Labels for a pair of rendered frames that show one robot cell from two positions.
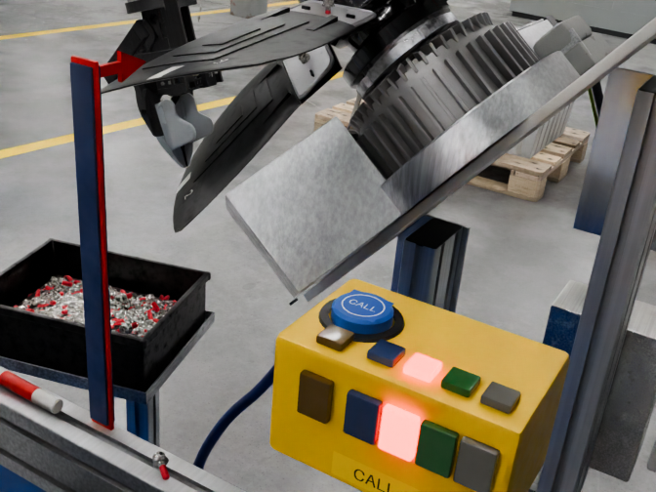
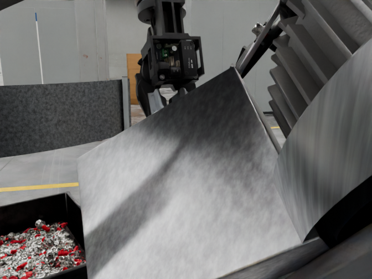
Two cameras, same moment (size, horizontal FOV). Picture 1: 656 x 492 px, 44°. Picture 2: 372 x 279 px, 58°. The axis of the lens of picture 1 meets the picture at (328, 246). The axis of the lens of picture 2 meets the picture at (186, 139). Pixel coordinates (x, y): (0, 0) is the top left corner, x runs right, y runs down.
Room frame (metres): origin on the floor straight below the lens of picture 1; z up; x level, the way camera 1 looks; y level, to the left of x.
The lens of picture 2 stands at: (0.65, -0.13, 1.09)
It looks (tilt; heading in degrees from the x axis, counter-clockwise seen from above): 14 degrees down; 42
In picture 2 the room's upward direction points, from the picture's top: straight up
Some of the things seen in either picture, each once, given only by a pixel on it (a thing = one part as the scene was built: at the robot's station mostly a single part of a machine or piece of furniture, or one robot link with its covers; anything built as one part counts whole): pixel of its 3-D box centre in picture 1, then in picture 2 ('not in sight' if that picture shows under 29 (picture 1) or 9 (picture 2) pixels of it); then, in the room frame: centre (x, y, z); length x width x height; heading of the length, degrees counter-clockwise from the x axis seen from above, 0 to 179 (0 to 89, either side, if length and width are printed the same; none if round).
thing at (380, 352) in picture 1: (386, 352); not in sight; (0.41, -0.04, 1.08); 0.02 x 0.02 x 0.01; 61
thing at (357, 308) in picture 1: (361, 314); not in sight; (0.45, -0.03, 1.08); 0.04 x 0.04 x 0.02
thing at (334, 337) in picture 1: (335, 337); not in sight; (0.42, -0.01, 1.08); 0.02 x 0.02 x 0.01; 61
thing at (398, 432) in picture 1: (398, 432); not in sight; (0.38, -0.05, 1.04); 0.02 x 0.01 x 0.03; 61
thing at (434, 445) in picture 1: (436, 448); not in sight; (0.37, -0.07, 1.04); 0.02 x 0.01 x 0.03; 61
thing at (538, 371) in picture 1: (414, 409); not in sight; (0.43, -0.07, 1.02); 0.16 x 0.10 x 0.11; 61
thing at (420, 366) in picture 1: (423, 367); not in sight; (0.40, -0.06, 1.08); 0.02 x 0.02 x 0.01; 61
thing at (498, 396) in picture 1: (500, 397); not in sight; (0.38, -0.10, 1.08); 0.02 x 0.02 x 0.01; 61
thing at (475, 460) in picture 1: (475, 466); not in sight; (0.36, -0.09, 1.04); 0.02 x 0.01 x 0.03; 61
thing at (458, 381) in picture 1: (461, 382); not in sight; (0.39, -0.08, 1.08); 0.02 x 0.02 x 0.01; 61
